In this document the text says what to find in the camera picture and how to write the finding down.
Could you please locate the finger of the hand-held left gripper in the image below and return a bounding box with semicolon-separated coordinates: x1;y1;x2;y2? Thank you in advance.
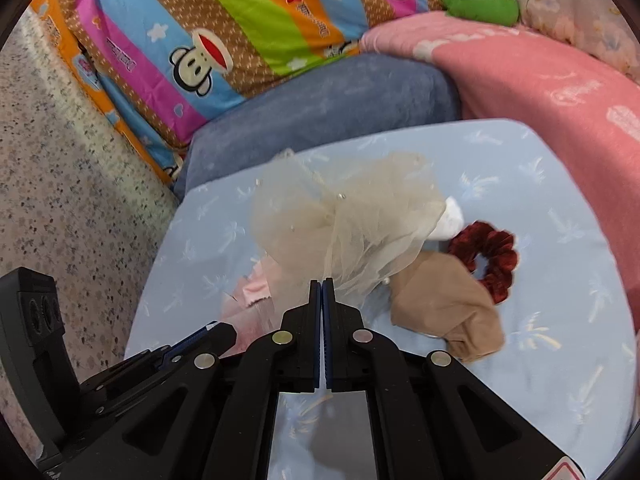
80;322;238;413

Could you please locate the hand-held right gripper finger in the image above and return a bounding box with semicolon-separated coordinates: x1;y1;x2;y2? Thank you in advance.
323;277;586;480
95;280;322;480

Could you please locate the pink cloth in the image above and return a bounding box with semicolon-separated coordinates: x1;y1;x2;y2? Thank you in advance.
220;255;281;356

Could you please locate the beige sock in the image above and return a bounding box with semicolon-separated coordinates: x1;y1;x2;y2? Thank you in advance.
390;251;506;363

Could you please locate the beige tulle bow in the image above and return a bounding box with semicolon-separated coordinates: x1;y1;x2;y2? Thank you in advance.
251;149;447;296

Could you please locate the white cotton glove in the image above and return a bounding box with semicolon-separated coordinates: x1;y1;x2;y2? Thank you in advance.
430;196;467;241

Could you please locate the dark red velvet scrunchie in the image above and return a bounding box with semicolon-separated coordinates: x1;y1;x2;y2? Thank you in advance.
446;221;518;305

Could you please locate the light blue palm-print tablecloth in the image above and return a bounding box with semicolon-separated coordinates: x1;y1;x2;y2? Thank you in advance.
124;119;638;480

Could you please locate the blue-grey sofa cushion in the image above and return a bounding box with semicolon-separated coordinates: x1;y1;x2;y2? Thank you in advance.
172;54;462;201

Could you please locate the pink blanket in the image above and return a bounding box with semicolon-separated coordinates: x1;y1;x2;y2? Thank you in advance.
359;10;640;331

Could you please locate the colourful monkey-print pillow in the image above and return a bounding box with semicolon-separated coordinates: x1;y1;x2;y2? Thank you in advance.
30;0;446;186

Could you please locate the floral beige pillow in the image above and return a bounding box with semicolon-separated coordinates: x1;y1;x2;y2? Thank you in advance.
500;0;636;81

